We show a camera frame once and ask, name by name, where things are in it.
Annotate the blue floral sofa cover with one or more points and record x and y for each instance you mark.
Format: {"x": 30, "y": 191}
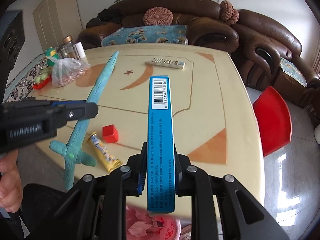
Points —
{"x": 145, "y": 36}

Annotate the pink round knitted cushion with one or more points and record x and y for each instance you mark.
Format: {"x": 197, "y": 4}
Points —
{"x": 228, "y": 11}
{"x": 158, "y": 16}

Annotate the teal armchair seat cover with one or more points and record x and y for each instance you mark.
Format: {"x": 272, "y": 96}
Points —
{"x": 293, "y": 71}

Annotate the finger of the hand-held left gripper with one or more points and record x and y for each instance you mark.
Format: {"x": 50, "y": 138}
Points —
{"x": 80, "y": 112}

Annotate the small red box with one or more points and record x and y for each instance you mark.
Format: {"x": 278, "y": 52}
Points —
{"x": 110, "y": 133}

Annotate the white plastic bottle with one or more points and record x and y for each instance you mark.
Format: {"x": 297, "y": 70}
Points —
{"x": 80, "y": 51}

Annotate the small glass jar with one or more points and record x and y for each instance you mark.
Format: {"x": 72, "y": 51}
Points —
{"x": 62, "y": 52}

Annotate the white remote control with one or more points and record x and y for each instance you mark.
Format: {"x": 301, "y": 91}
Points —
{"x": 165, "y": 63}

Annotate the teal toy sword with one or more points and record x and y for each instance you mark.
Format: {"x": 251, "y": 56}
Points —
{"x": 100, "y": 85}

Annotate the red plastic stool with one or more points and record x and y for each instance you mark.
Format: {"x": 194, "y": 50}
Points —
{"x": 272, "y": 120}

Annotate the cream wardrobe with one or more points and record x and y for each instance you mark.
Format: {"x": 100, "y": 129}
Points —
{"x": 55, "y": 17}

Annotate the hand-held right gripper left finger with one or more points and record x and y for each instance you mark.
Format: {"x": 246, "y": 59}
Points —
{"x": 141, "y": 180}

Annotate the glass jar with gold lid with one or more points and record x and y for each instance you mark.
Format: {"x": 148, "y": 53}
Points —
{"x": 70, "y": 48}

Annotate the gold snack wrapper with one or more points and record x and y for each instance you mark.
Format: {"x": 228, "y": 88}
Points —
{"x": 102, "y": 150}

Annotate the brown leather sofa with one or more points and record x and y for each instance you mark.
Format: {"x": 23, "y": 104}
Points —
{"x": 195, "y": 12}

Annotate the blue medicine box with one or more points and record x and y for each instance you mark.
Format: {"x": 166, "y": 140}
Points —
{"x": 160, "y": 135}

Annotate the clear bag of peanuts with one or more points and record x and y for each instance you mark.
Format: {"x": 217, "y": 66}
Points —
{"x": 67, "y": 72}

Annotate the dark clothes pile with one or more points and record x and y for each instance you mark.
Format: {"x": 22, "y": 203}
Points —
{"x": 105, "y": 17}

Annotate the green round fruit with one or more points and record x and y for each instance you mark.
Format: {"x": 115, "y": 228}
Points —
{"x": 38, "y": 79}
{"x": 44, "y": 75}

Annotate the person's left hand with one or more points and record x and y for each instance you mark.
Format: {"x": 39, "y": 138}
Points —
{"x": 10, "y": 182}

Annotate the red plastic tray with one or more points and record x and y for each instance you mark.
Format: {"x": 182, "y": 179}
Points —
{"x": 41, "y": 85}

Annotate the green toy bottle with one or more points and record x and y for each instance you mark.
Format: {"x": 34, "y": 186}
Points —
{"x": 51, "y": 53}

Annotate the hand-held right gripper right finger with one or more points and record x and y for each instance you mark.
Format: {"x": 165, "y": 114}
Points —
{"x": 182, "y": 177}

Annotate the brown leather armchair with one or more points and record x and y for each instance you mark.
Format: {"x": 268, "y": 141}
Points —
{"x": 275, "y": 32}

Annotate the pink plastic trash bin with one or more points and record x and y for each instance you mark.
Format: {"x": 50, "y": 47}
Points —
{"x": 165, "y": 231}

